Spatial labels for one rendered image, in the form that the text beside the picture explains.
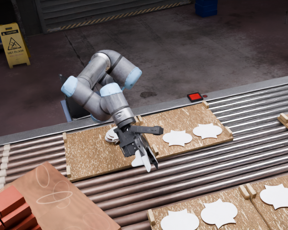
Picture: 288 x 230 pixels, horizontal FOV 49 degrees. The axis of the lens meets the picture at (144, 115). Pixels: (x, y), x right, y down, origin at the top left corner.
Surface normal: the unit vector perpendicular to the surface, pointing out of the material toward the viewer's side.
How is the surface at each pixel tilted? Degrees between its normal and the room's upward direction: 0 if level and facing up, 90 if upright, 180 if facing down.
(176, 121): 0
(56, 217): 0
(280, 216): 0
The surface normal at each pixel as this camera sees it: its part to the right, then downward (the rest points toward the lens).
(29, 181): -0.08, -0.81
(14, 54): 0.29, 0.35
